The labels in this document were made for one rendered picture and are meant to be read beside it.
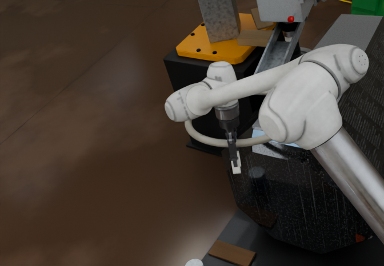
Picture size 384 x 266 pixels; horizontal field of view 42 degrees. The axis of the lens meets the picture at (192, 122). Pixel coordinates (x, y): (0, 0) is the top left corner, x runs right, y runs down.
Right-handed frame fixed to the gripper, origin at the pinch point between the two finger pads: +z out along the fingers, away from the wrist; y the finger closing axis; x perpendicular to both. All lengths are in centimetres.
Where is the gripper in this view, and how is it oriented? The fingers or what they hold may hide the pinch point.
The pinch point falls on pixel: (236, 162)
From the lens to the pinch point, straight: 197.2
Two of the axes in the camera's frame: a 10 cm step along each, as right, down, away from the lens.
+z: 1.8, 8.8, 4.3
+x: -9.8, 1.2, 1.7
